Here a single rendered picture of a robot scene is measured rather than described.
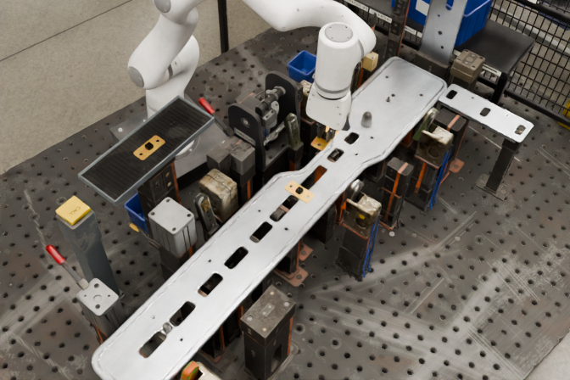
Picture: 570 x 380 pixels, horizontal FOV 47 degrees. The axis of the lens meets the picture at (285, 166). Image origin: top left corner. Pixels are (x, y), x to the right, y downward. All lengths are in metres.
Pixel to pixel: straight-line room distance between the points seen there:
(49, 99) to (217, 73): 1.28
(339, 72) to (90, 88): 2.38
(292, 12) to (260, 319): 0.73
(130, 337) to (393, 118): 1.02
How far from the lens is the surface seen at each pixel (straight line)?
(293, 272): 2.06
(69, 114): 3.56
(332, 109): 1.54
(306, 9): 1.49
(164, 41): 1.87
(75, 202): 1.71
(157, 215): 1.71
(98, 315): 1.65
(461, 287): 2.13
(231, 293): 1.70
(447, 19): 2.20
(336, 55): 1.41
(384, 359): 1.98
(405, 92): 2.17
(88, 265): 1.85
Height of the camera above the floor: 2.51
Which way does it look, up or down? 51 degrees down
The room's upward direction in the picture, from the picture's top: 2 degrees clockwise
